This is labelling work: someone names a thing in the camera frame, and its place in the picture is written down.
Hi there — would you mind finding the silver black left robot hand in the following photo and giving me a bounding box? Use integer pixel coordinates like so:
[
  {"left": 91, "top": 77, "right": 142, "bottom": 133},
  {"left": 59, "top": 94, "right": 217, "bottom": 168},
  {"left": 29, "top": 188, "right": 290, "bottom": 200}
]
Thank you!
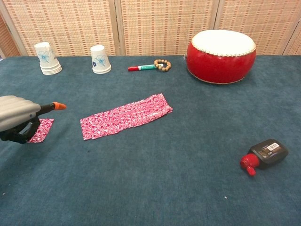
[{"left": 0, "top": 95, "right": 67, "bottom": 145}]

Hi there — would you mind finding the small pink patterned cloth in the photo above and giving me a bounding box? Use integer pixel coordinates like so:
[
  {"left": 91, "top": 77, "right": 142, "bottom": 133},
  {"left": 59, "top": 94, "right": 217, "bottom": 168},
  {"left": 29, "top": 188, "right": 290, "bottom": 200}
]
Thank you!
[{"left": 27, "top": 118, "right": 55, "bottom": 144}]

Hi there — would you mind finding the large pink patterned cloth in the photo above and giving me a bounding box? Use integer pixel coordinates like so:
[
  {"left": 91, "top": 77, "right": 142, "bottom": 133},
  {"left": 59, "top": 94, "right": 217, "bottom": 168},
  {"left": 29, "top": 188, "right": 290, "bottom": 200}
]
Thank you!
[{"left": 79, "top": 93, "right": 174, "bottom": 141}]

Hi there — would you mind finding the tall floral paper cup stack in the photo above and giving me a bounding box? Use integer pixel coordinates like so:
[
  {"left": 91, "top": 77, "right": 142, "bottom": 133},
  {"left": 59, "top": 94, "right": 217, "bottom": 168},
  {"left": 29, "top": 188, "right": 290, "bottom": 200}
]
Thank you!
[{"left": 34, "top": 41, "right": 63, "bottom": 76}]

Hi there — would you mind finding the short floral paper cup stack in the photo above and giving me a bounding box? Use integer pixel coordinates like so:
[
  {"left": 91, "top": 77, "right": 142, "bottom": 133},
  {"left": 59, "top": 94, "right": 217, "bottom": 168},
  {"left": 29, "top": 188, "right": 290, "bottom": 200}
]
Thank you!
[{"left": 90, "top": 45, "right": 112, "bottom": 75}]

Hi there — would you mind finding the red green white marker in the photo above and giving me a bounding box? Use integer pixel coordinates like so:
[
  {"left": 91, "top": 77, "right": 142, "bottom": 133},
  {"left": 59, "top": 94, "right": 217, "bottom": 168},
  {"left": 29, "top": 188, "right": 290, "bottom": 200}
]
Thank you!
[{"left": 127, "top": 64, "right": 157, "bottom": 72}]

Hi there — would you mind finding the blue felt table cover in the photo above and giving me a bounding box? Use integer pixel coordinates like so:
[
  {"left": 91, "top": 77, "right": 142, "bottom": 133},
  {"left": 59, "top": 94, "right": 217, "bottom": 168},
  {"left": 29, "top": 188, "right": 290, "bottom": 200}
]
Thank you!
[{"left": 0, "top": 55, "right": 301, "bottom": 226}]

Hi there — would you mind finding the woven bamboo folding screen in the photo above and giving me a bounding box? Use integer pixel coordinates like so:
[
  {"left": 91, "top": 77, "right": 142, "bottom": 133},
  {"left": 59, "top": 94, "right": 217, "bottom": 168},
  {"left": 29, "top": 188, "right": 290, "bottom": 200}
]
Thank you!
[{"left": 0, "top": 0, "right": 301, "bottom": 58}]

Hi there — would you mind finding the red drum with white skin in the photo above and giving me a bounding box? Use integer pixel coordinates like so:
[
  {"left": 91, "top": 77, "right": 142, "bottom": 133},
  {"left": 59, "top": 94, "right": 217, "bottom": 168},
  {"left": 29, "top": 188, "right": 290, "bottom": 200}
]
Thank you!
[{"left": 186, "top": 29, "right": 257, "bottom": 84}]

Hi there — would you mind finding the black ink bottle red cap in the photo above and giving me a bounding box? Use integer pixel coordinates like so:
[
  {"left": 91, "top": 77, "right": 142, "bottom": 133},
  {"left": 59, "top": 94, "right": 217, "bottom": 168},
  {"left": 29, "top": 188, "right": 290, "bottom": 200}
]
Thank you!
[{"left": 239, "top": 139, "right": 289, "bottom": 177}]

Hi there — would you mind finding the wooden bead bracelet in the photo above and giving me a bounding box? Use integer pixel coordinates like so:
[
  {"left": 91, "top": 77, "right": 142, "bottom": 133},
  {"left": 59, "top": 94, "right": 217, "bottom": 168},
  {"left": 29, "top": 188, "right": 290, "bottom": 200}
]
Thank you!
[{"left": 154, "top": 59, "right": 173, "bottom": 72}]

